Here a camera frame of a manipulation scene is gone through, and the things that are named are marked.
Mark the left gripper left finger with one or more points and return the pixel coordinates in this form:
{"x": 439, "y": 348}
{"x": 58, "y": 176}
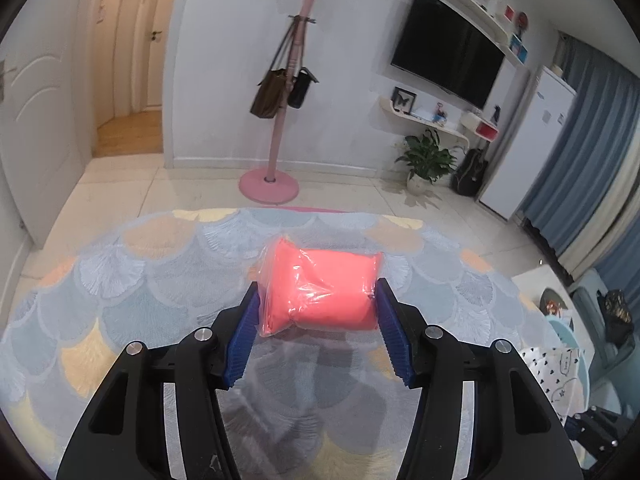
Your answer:
{"x": 123, "y": 431}

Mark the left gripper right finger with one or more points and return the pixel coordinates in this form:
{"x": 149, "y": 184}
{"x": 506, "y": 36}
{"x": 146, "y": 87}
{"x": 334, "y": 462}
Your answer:
{"x": 516, "y": 433}

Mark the pink plastic packet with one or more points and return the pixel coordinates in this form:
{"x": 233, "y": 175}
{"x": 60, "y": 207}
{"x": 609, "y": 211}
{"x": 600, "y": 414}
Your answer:
{"x": 316, "y": 289}

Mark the white room door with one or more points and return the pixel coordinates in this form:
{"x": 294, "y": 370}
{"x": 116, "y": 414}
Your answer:
{"x": 45, "y": 104}

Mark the light blue laundry basket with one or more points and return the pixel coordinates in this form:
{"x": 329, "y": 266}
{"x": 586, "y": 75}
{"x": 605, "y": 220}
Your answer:
{"x": 570, "y": 370}

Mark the teal sofa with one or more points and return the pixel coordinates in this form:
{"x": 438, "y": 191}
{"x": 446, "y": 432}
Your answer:
{"x": 611, "y": 365}

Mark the black gold bag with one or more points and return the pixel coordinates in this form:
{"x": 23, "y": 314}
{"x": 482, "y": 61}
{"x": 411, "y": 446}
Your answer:
{"x": 619, "y": 325}

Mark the dark bowl with items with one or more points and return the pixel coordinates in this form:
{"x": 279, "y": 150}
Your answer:
{"x": 551, "y": 303}

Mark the white coffee table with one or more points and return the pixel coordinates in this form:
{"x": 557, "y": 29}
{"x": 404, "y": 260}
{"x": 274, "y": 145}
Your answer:
{"x": 540, "y": 289}

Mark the fan pattern table cloth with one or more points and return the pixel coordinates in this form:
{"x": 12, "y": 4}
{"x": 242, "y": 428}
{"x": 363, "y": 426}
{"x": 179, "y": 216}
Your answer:
{"x": 310, "y": 405}

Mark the black acoustic guitar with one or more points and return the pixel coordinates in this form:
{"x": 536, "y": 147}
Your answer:
{"x": 469, "y": 177}

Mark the white standing air conditioner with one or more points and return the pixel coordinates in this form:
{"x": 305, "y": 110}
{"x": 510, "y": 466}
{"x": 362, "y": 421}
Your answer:
{"x": 537, "y": 126}

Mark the pink coat rack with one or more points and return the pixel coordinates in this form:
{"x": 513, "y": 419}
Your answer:
{"x": 268, "y": 185}

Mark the green potted plant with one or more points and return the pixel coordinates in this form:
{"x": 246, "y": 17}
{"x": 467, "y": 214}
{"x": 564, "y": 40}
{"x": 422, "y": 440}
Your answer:
{"x": 427, "y": 161}

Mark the blue curtain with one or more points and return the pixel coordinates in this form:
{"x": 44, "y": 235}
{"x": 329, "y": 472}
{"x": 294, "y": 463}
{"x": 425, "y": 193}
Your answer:
{"x": 582, "y": 201}

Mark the brown hanging handbag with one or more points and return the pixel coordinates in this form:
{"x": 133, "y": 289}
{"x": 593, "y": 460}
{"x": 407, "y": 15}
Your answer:
{"x": 270, "y": 89}

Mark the black hanging bag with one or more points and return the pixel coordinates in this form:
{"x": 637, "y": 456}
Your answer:
{"x": 301, "y": 82}

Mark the white curved upper shelf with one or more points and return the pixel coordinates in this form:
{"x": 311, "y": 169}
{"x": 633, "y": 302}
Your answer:
{"x": 498, "y": 18}

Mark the red white wall cubby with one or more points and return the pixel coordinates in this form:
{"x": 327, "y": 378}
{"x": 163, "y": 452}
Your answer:
{"x": 479, "y": 126}

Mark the white lower wall shelf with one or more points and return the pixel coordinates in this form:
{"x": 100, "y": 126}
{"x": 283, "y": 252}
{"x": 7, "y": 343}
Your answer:
{"x": 387, "y": 105}

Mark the butterfly picture frame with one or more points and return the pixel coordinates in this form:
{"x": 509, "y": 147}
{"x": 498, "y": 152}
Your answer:
{"x": 403, "y": 100}

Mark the black wall television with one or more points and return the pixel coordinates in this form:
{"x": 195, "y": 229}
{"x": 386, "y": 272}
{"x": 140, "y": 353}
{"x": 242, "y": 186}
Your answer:
{"x": 440, "y": 45}

